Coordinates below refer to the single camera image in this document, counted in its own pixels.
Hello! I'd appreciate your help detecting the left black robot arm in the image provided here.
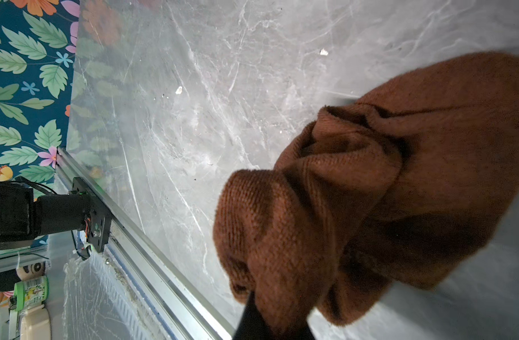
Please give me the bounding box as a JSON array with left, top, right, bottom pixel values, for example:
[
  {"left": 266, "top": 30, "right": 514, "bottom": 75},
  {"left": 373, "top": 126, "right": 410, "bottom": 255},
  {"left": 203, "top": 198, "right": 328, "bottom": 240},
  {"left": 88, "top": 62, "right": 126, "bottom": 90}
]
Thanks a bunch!
[{"left": 0, "top": 182, "right": 92, "bottom": 250}]

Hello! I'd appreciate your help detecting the brown cloth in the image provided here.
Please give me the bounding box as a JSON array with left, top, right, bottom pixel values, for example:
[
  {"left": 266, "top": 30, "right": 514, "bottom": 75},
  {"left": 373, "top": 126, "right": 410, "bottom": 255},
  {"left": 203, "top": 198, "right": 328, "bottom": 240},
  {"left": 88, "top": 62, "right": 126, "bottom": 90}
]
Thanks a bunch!
[{"left": 213, "top": 52, "right": 519, "bottom": 339}]

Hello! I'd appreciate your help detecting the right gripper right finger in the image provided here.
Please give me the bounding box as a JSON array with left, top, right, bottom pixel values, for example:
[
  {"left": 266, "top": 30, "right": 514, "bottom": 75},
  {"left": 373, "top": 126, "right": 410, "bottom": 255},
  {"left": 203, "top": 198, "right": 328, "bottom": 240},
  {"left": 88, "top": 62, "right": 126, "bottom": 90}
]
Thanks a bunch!
[{"left": 299, "top": 325, "right": 315, "bottom": 340}]

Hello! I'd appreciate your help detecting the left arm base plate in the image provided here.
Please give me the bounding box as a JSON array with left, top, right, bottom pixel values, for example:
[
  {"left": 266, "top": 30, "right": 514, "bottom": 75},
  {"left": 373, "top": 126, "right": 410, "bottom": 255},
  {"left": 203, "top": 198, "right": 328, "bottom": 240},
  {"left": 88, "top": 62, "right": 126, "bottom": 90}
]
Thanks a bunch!
[{"left": 72, "top": 177, "right": 113, "bottom": 253}]

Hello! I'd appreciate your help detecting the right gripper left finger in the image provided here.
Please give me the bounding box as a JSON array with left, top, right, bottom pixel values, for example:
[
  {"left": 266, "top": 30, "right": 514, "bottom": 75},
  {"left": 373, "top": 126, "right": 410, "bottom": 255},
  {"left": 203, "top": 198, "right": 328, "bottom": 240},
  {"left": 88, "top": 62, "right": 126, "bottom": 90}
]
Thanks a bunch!
[{"left": 232, "top": 292, "right": 273, "bottom": 340}]

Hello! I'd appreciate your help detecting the green labelled bottle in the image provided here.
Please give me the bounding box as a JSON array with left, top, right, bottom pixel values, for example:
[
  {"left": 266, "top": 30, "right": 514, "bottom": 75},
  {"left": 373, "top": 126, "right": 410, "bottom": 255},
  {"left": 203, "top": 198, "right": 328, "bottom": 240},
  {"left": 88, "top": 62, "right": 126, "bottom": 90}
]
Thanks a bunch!
[{"left": 14, "top": 276, "right": 49, "bottom": 311}]

